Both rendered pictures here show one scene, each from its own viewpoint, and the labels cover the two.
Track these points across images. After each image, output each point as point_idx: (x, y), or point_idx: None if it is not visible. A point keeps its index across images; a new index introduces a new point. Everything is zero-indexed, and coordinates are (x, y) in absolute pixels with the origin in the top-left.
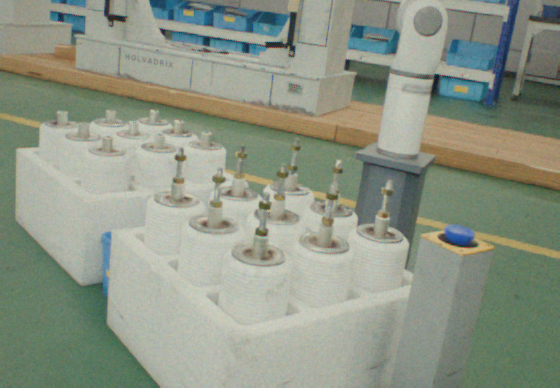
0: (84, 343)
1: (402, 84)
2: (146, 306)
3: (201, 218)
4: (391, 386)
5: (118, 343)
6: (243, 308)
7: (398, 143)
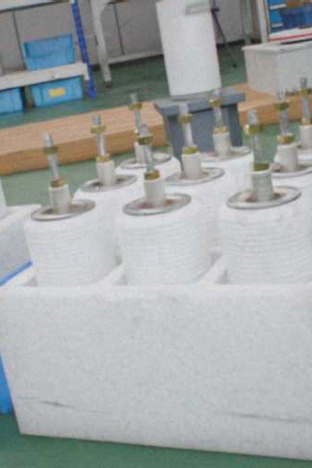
0: (26, 466)
1: (183, 7)
2: (112, 357)
3: (134, 206)
4: None
5: (66, 441)
6: (290, 266)
7: (202, 79)
